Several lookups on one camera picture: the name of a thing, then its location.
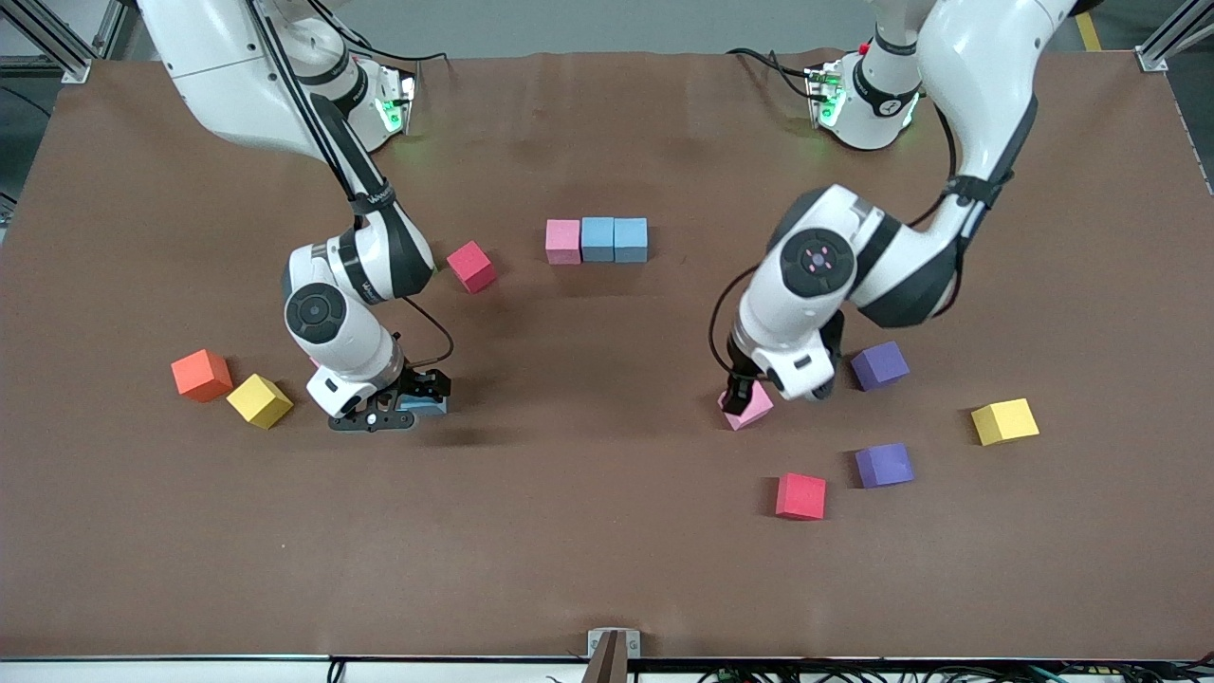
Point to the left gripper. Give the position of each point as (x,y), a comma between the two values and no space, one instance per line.
(739,385)

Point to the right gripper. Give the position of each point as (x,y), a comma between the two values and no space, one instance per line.
(424,384)

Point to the blue foam cube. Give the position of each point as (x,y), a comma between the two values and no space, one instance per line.
(429,408)
(631,240)
(597,239)

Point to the pink foam cube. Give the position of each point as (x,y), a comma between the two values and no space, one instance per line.
(757,410)
(562,242)

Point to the red foam cube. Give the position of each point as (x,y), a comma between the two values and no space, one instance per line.
(800,497)
(471,267)

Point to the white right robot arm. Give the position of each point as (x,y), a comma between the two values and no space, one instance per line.
(218,66)

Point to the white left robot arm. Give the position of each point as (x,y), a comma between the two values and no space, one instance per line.
(977,57)

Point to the purple foam cube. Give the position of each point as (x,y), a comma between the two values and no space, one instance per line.
(884,466)
(882,366)

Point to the yellow foam cube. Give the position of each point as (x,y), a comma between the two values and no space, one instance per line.
(1004,422)
(258,402)

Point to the brown table mat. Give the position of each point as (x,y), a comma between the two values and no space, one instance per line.
(607,569)

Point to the orange foam cube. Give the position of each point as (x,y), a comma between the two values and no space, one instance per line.
(201,377)

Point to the metal base connector box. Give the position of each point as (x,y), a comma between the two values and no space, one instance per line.
(823,95)
(394,100)

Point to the yellow floor tape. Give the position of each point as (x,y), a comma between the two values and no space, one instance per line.
(1091,33)

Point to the metal table edge bracket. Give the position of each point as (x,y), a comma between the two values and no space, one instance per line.
(614,655)

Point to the aluminium frame post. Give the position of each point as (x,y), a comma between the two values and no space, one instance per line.
(1152,59)
(74,68)

